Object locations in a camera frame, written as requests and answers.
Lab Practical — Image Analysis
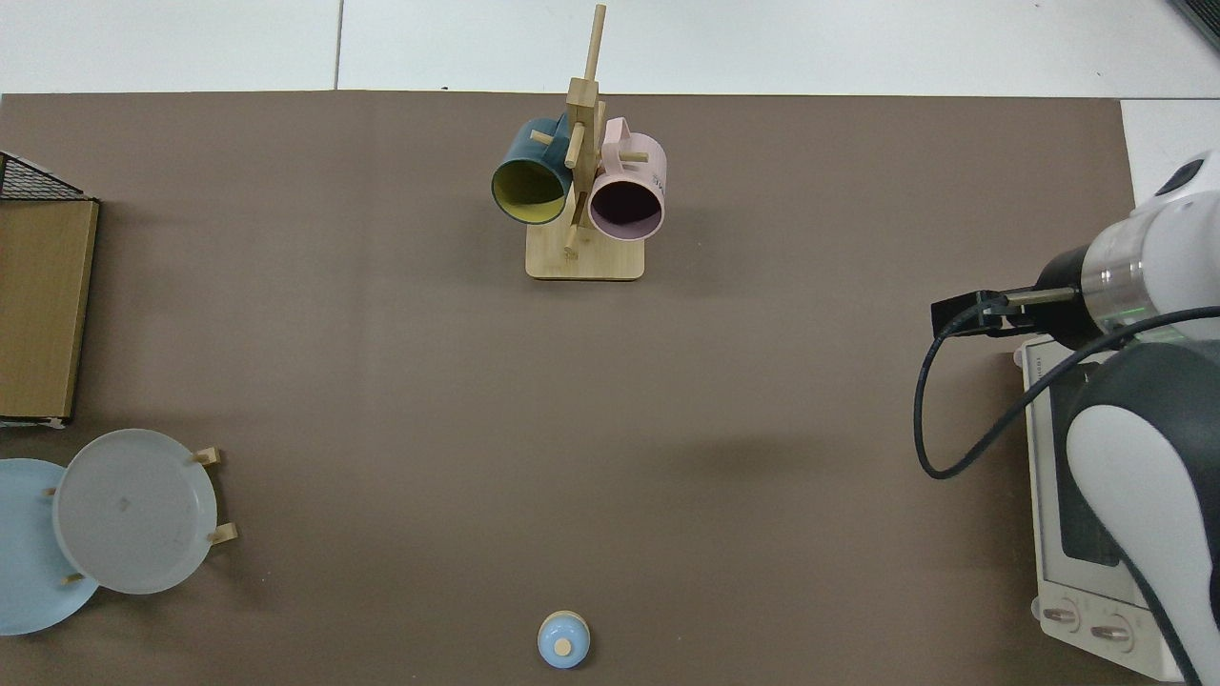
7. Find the grey plate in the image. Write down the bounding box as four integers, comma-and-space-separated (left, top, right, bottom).
52, 429, 218, 595

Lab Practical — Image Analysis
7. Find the wooden cup stand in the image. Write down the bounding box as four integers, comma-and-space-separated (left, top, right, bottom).
525, 4, 646, 282

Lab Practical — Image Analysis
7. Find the brown table cloth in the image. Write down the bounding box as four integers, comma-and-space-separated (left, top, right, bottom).
0, 91, 1149, 686

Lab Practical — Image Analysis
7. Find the pale toaster oven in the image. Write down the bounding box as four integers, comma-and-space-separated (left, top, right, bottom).
1013, 332, 1194, 682

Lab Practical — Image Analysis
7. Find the dark teal cup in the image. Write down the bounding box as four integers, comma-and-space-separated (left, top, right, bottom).
491, 116, 576, 226

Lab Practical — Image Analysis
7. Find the wooden plate rack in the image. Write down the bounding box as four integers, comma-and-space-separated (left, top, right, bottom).
41, 446, 239, 586

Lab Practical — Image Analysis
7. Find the pink cup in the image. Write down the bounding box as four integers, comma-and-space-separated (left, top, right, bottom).
587, 117, 667, 242

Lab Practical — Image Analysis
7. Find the dark panel corner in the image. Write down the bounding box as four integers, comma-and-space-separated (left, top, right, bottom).
1168, 0, 1220, 53

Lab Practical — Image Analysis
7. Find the wire basket with wooden floor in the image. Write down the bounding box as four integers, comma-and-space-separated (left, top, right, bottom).
0, 152, 101, 430

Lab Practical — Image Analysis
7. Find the light blue plate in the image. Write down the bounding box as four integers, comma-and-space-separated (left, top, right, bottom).
0, 458, 101, 636

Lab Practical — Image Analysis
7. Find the small blue round thing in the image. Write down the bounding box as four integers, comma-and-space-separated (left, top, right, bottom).
538, 611, 591, 670

